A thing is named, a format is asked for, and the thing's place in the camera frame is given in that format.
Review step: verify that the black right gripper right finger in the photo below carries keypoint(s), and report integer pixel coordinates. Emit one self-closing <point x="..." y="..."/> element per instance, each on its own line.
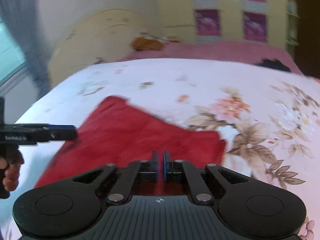
<point x="187" y="175"/>

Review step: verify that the red padded jacket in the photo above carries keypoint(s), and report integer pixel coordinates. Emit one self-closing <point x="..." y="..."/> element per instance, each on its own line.
<point x="118" y="133"/>

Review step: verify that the black garment on bed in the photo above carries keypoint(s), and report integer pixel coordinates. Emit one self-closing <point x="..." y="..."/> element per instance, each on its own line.
<point x="273" y="64"/>

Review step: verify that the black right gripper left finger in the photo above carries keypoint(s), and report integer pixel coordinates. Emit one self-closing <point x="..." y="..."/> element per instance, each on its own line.
<point x="136" y="173"/>

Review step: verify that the cream wardrobe with purple posters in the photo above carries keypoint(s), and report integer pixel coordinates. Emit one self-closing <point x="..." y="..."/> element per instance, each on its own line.
<point x="178" y="19"/>

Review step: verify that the grey curtain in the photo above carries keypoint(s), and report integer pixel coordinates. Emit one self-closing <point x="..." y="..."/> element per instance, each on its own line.
<point x="22" y="20"/>

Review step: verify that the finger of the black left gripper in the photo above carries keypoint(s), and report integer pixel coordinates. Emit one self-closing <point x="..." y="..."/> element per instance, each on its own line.
<point x="63" y="134"/>
<point x="61" y="127"/>

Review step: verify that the white floral quilt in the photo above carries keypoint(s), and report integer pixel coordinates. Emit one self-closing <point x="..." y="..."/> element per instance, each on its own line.
<point x="268" y="118"/>

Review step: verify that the cream headboard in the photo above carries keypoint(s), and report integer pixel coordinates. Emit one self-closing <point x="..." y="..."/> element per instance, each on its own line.
<point x="103" y="36"/>

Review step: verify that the brown wooden door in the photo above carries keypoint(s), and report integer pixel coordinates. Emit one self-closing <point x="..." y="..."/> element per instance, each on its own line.
<point x="307" y="53"/>

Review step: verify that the window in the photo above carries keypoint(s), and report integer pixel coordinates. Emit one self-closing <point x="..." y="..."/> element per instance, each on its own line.
<point x="12" y="58"/>

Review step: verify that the person's left hand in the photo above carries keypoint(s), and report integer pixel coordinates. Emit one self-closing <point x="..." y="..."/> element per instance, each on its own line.
<point x="12" y="172"/>

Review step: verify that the pink bed sheet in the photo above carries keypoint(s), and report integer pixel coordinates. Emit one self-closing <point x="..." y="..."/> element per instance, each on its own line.
<point x="243" y="52"/>

